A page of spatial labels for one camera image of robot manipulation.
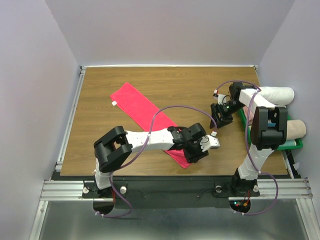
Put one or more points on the green plastic bin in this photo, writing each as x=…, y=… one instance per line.
x=280, y=148

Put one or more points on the teal rolled towel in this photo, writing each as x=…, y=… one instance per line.
x=289, y=144

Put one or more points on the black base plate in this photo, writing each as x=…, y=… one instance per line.
x=162, y=192

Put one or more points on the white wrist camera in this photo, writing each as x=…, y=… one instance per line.
x=221, y=98
x=209, y=142

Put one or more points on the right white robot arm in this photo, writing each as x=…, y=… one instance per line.
x=263, y=136

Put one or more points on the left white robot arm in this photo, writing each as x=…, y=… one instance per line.
x=113, y=148

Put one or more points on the beige rolled towel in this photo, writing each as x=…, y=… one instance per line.
x=295, y=129

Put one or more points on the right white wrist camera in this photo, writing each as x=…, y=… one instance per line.
x=221, y=98

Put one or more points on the white rolled towel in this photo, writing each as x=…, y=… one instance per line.
x=281, y=96

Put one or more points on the aluminium frame rail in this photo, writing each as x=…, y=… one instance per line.
x=61, y=190

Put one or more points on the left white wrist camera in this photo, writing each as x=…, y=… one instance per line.
x=209, y=142

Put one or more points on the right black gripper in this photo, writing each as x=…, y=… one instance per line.
x=223, y=119

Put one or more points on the pink microfiber towel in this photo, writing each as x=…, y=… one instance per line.
x=141, y=110

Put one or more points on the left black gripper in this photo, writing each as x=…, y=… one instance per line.
x=199, y=154

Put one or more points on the pink rolled towel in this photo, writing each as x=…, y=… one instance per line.
x=248, y=115

